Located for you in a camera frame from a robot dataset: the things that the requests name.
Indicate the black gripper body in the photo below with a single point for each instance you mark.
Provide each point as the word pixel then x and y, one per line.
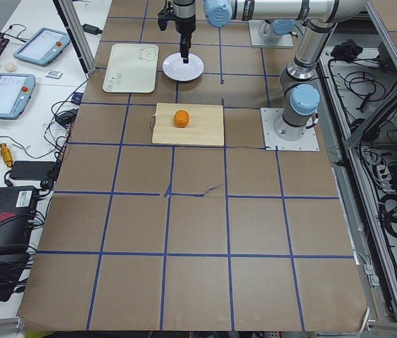
pixel 184 23

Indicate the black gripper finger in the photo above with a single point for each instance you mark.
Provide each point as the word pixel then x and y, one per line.
pixel 185 45

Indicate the white round plate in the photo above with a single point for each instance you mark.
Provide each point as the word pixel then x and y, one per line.
pixel 175 68

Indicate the orange fruit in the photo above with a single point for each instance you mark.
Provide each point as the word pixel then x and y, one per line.
pixel 181 119

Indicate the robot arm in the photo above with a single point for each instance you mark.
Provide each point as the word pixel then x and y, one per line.
pixel 219 13
pixel 301 98

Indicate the cream bear tray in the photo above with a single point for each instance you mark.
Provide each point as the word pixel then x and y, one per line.
pixel 131 69

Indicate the bamboo cutting board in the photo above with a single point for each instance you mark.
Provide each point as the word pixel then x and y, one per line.
pixel 204 127

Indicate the far teach pendant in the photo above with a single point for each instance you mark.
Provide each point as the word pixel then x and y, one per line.
pixel 46 45

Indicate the teach pendant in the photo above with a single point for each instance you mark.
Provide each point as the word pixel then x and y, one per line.
pixel 46 45
pixel 15 93

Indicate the near teach pendant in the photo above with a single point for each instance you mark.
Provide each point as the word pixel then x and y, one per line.
pixel 15 93

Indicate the black power adapter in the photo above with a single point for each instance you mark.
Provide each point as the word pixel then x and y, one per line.
pixel 30 170

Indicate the gold cylindrical tool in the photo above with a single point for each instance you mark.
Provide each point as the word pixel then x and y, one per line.
pixel 6 155

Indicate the black electronics box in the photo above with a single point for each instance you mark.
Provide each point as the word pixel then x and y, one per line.
pixel 18 206

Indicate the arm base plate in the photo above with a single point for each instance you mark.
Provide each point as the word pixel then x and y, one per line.
pixel 278 136
pixel 271 33

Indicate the aluminium frame post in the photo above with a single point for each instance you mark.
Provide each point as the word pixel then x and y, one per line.
pixel 71 22

